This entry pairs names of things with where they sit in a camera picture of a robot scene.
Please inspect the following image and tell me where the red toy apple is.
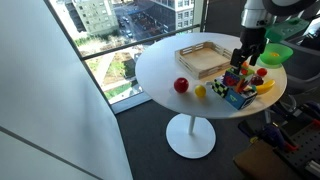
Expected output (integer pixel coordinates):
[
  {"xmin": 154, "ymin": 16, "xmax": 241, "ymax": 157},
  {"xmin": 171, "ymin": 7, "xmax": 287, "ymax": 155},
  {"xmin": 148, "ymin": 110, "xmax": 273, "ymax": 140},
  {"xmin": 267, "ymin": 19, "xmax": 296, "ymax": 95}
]
[{"xmin": 174, "ymin": 78, "xmax": 189, "ymax": 93}]

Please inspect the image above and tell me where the checkered white plush cube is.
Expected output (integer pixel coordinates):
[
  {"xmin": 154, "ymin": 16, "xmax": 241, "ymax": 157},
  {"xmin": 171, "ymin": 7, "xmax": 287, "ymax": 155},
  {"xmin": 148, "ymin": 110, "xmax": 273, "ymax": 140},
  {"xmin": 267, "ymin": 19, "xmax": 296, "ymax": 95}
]
[{"xmin": 211, "ymin": 77, "xmax": 229, "ymax": 98}]

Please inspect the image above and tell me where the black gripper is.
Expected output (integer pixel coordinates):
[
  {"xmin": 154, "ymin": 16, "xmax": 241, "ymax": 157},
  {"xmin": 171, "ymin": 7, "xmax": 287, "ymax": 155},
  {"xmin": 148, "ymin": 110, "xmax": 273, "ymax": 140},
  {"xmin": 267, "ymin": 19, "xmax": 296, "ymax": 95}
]
[{"xmin": 230, "ymin": 28, "xmax": 266, "ymax": 74}]

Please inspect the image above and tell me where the orange toy fruit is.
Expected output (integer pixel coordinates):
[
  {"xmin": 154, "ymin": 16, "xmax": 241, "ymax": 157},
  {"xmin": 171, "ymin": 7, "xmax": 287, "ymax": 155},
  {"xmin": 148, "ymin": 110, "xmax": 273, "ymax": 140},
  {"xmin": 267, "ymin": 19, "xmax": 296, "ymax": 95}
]
[{"xmin": 242, "ymin": 62, "xmax": 249, "ymax": 68}]

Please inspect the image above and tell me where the round white pedestal table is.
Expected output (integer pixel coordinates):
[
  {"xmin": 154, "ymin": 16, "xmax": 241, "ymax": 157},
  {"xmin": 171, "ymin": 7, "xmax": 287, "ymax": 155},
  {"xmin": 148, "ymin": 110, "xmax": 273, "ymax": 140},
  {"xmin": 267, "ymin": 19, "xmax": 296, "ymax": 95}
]
[{"xmin": 136, "ymin": 33, "xmax": 287, "ymax": 159}]

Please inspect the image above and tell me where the yellow toy lemon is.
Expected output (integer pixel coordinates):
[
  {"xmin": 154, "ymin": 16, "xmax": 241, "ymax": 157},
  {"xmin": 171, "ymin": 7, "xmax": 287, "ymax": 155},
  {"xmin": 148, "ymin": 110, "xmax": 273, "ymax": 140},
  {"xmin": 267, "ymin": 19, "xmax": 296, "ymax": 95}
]
[{"xmin": 194, "ymin": 85, "xmax": 206, "ymax": 98}]

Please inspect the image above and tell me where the grey chair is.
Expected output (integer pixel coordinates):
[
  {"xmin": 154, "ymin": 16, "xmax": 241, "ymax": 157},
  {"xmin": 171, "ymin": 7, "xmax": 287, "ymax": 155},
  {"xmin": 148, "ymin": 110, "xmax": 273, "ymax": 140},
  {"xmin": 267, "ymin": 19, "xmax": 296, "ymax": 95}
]
[{"xmin": 281, "ymin": 35, "xmax": 320, "ymax": 109}]

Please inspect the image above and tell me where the red toy strawberry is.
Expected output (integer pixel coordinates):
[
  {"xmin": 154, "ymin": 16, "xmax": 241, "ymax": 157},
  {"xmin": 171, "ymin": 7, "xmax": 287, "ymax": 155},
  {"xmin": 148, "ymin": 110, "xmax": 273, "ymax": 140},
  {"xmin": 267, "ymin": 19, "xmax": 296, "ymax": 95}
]
[{"xmin": 256, "ymin": 68, "xmax": 268, "ymax": 77}]

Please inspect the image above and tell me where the yellow toy banana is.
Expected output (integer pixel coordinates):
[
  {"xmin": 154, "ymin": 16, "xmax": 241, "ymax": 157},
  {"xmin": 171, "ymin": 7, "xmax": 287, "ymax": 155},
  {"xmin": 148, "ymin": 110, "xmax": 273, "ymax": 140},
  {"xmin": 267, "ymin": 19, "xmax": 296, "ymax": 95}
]
[{"xmin": 256, "ymin": 80, "xmax": 275, "ymax": 95}]

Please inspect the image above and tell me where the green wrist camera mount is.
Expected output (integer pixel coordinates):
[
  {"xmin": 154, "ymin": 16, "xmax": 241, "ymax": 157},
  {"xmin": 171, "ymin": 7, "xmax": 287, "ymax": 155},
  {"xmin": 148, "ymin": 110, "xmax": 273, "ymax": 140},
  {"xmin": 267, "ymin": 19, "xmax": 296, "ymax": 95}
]
[{"xmin": 265, "ymin": 18, "xmax": 309, "ymax": 42}]

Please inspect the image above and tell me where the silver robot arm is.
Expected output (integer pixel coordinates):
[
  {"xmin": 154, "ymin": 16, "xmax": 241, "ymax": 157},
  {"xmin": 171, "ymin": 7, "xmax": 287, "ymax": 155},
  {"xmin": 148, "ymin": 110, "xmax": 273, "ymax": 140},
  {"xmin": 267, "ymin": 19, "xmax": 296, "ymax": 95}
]
[{"xmin": 230, "ymin": 0, "xmax": 318, "ymax": 74}]

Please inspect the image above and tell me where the black clamp equipment stand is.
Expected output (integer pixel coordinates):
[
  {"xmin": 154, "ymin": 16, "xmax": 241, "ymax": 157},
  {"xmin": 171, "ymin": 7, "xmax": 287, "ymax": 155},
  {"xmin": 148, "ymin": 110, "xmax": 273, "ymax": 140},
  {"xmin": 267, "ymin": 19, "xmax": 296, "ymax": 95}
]
[{"xmin": 233, "ymin": 101, "xmax": 320, "ymax": 180}]

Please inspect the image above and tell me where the blue black plush cube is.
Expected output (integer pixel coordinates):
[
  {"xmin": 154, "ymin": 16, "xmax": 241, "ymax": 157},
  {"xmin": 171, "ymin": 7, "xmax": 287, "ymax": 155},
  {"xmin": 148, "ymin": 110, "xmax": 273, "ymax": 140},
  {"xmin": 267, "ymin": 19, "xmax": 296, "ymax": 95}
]
[{"xmin": 225, "ymin": 89, "xmax": 257, "ymax": 110}]

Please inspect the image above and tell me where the light wooden crate tray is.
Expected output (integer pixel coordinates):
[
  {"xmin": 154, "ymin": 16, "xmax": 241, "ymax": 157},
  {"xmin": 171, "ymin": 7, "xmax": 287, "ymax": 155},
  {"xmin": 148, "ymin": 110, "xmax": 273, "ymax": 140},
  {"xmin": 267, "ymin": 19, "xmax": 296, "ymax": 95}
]
[{"xmin": 175, "ymin": 41, "xmax": 232, "ymax": 79}]

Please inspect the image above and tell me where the black window railing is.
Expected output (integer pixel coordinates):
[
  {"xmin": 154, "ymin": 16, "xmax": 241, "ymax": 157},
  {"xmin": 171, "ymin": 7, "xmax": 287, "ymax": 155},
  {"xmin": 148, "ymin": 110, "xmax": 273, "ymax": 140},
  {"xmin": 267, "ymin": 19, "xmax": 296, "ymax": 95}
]
[{"xmin": 79, "ymin": 24, "xmax": 203, "ymax": 61}]

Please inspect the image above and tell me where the green plastic bowl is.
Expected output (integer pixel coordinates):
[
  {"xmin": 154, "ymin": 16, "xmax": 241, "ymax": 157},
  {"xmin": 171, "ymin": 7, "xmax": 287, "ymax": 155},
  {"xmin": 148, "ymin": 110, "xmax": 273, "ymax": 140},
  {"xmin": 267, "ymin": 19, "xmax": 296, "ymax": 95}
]
[{"xmin": 260, "ymin": 43, "xmax": 293, "ymax": 65}]

